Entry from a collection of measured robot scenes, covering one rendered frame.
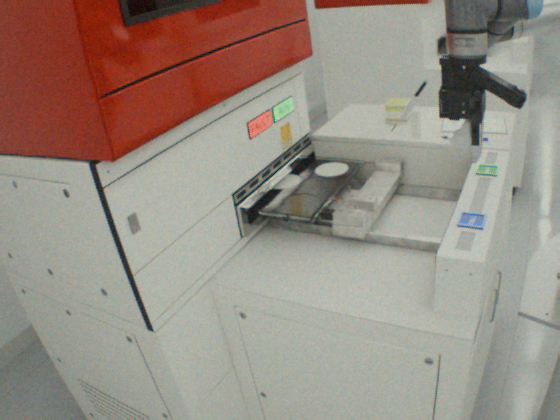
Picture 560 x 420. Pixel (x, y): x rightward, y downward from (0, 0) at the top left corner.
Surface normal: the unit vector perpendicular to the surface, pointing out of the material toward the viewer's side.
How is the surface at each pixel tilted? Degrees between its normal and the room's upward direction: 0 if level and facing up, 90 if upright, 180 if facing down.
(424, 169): 90
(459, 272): 90
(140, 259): 90
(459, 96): 90
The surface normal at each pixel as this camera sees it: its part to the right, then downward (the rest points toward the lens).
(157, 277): 0.86, 0.12
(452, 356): -0.48, 0.47
